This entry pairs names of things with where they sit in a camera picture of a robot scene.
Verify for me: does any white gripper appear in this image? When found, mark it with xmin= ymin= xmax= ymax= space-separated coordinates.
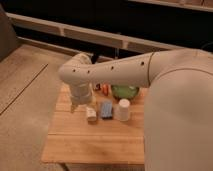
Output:
xmin=69 ymin=83 xmax=93 ymax=113

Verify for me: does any white ceramic cup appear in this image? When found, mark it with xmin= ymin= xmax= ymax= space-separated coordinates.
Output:
xmin=115 ymin=99 xmax=130 ymax=121

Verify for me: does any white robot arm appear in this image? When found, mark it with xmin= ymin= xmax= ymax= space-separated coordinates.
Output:
xmin=59 ymin=49 xmax=213 ymax=171

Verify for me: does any white cream tube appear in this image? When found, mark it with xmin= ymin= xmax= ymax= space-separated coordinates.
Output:
xmin=86 ymin=106 xmax=97 ymax=122

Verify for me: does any dark spice jar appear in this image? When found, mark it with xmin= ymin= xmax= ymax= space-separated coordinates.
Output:
xmin=94 ymin=84 xmax=101 ymax=91

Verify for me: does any wooden table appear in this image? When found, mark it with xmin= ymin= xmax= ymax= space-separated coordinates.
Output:
xmin=41 ymin=84 xmax=147 ymax=165

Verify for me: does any orange carrot toy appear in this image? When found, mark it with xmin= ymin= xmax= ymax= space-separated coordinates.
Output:
xmin=102 ymin=84 xmax=109 ymax=96

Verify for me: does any green bowl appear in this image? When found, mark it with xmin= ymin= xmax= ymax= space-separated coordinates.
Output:
xmin=111 ymin=85 xmax=140 ymax=100

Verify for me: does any black object by wall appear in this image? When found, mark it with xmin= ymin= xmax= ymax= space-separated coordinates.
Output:
xmin=91 ymin=53 xmax=100 ymax=64

